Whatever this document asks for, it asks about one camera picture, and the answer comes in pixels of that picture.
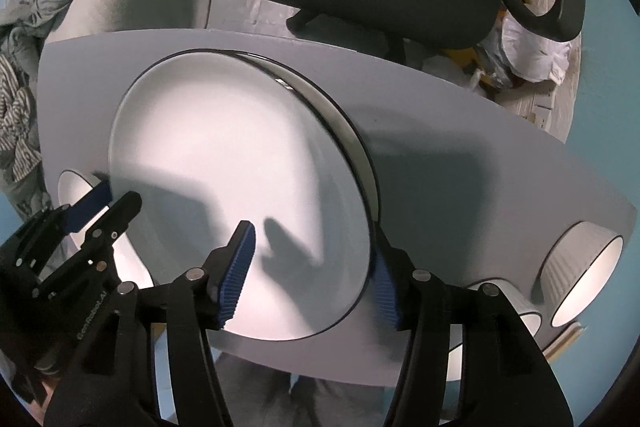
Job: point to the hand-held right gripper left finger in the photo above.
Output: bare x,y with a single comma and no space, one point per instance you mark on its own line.
235,277

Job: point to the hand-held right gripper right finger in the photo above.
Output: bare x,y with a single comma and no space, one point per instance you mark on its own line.
387,297

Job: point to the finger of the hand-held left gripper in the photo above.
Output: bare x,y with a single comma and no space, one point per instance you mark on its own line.
90,205
117,217

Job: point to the white ribbed bowl black rim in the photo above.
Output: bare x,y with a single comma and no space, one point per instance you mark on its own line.
72,189
510,299
570,257

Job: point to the white plate with black rim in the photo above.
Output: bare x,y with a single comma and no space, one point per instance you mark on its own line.
345,127
225,147

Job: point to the striped grey cloth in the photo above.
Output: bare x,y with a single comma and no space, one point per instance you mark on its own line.
20,117

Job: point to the white plastic bag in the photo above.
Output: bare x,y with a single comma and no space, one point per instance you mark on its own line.
535,49

